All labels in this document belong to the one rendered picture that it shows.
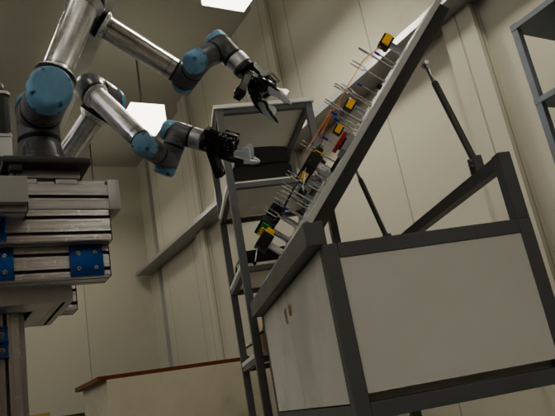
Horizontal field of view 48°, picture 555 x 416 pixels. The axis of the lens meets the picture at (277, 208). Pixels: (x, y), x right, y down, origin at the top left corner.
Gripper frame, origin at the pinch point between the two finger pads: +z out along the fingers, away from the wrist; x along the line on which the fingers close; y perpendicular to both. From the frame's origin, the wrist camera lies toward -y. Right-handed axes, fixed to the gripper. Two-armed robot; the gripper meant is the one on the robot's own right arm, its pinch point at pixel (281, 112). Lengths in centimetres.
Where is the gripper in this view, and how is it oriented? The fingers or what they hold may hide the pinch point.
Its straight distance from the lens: 204.0
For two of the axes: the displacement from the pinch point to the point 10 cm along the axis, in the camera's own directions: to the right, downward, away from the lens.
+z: 6.8, 7.2, -1.5
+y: 5.6, -3.7, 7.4
